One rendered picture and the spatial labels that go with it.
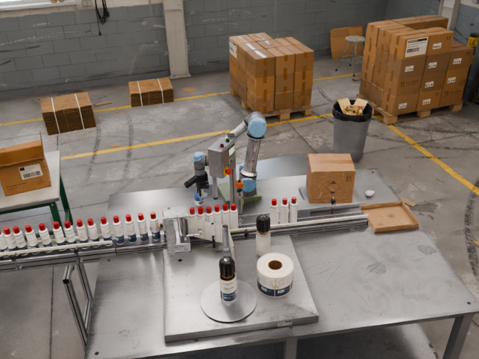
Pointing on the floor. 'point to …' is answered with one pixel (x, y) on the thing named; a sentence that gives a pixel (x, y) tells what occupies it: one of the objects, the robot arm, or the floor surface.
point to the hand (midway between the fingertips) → (199, 197)
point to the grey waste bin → (350, 137)
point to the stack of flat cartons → (68, 113)
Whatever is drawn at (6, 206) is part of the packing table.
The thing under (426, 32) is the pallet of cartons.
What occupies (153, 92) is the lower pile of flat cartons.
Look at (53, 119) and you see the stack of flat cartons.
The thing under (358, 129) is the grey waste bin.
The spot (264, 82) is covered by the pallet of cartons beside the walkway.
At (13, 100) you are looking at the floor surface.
